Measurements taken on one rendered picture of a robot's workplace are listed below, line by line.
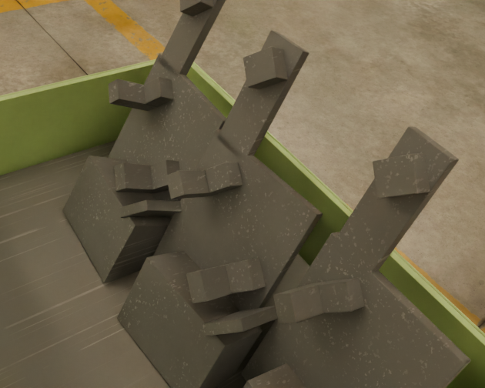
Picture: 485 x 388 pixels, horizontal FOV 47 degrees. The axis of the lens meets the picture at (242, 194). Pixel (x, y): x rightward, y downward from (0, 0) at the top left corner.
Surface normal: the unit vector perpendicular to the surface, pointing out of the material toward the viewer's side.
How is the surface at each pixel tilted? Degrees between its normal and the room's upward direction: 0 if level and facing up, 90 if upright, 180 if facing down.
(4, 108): 90
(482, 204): 0
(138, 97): 46
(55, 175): 0
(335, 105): 0
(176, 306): 65
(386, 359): 70
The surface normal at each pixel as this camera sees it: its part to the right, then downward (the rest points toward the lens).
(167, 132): -0.68, -0.04
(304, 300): 0.69, -0.20
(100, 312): 0.14, -0.71
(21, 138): 0.58, 0.63
